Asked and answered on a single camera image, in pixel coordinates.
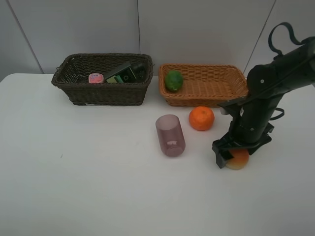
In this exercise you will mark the orange wicker basket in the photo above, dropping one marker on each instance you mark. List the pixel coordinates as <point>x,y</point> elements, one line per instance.
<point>203,84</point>

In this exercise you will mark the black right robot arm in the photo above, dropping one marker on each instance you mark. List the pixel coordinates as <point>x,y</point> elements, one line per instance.
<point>267,84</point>

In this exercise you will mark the red yellow bun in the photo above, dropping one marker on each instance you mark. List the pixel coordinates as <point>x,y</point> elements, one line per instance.
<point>239,160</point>

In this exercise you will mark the purple plastic cup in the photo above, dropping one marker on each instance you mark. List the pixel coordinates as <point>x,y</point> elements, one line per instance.
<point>170,135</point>

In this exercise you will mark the black green Mentholatum bottle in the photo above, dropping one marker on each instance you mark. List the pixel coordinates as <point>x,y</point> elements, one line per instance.
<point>125,73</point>

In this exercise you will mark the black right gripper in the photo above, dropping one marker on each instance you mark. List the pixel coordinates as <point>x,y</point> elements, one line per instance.
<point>222,146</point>

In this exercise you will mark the green lime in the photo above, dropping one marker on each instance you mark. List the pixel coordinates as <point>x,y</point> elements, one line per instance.
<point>174,81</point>

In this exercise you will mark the orange mandarin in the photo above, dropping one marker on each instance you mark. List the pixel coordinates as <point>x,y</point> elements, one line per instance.
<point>201,118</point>

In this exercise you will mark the pink tube bottle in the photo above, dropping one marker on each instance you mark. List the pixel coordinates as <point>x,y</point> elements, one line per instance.
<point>96,78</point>

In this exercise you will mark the dark brown wicker basket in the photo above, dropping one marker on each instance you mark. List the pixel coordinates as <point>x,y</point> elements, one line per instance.
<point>72,78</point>

